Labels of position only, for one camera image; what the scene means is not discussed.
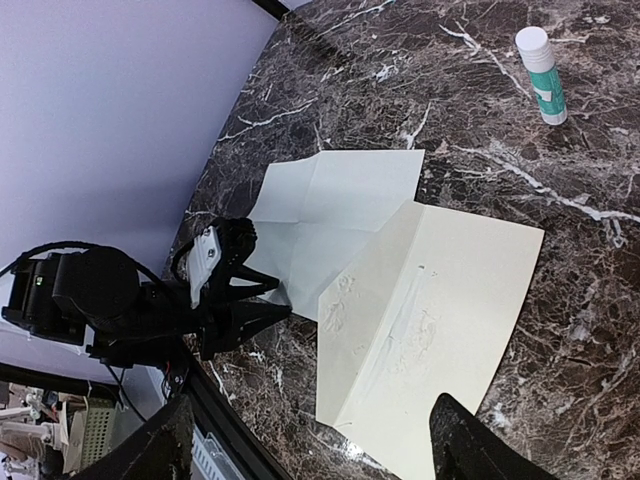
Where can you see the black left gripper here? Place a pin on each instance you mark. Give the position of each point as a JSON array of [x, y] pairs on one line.
[[225, 325]]

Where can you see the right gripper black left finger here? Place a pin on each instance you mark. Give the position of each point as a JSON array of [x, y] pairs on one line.
[[160, 449]]

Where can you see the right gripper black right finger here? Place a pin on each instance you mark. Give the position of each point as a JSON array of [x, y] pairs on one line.
[[464, 448]]

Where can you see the spare white paper sheet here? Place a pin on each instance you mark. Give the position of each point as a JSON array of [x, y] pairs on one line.
[[312, 216]]

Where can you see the cream paper envelope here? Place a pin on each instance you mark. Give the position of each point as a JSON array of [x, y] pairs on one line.
[[427, 307]]

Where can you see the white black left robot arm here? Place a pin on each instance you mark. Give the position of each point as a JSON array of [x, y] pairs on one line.
[[136, 318]]

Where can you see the white perforated metal basket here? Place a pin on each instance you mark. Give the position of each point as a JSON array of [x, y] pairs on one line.
[[97, 429]]

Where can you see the green white glue stick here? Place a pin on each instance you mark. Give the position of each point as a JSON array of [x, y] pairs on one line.
[[535, 51]]

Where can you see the white slotted cable duct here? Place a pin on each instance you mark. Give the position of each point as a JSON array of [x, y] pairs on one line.
[[210, 459]]

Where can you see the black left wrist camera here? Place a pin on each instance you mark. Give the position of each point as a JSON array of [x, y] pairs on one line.
[[225, 240]]

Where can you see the black front table rail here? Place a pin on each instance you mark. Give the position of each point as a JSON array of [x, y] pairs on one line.
[[213, 414]]

